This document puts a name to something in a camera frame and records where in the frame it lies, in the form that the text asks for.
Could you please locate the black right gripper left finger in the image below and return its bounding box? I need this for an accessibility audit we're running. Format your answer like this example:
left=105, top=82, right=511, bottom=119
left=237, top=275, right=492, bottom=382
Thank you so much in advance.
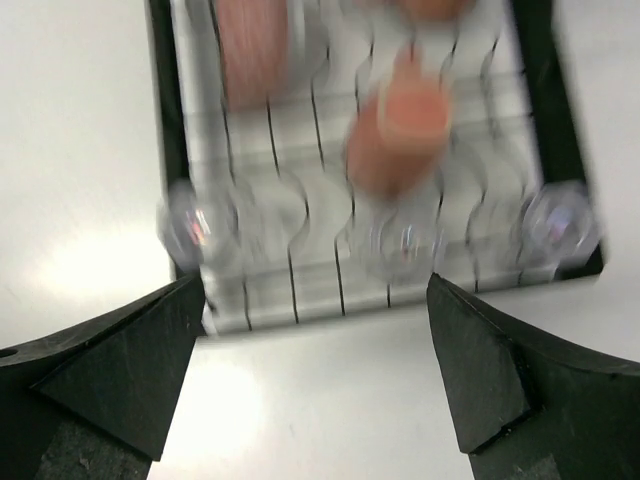
left=1, top=275, right=205, bottom=479

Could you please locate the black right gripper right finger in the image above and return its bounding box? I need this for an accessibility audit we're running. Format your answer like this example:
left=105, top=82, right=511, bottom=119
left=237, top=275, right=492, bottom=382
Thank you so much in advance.
left=426, top=274, right=639, bottom=479

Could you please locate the clear glass cup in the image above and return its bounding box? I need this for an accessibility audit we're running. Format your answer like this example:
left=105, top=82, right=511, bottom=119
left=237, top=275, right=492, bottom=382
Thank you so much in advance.
left=346, top=214, right=444, bottom=285
left=157, top=179, right=240, bottom=274
left=519, top=181, right=600, bottom=269

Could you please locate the small pink cup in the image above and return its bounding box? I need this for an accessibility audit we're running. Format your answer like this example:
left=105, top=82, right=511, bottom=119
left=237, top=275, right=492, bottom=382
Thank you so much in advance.
left=345, top=46, right=453, bottom=200

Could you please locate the black white patterned bowl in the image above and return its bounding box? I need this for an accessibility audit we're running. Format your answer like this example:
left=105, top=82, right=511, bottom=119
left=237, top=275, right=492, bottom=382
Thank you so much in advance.
left=214, top=0, right=289, bottom=111

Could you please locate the black wire dish rack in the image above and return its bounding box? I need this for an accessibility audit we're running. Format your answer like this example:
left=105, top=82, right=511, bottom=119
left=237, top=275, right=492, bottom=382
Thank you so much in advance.
left=149, top=1, right=605, bottom=334

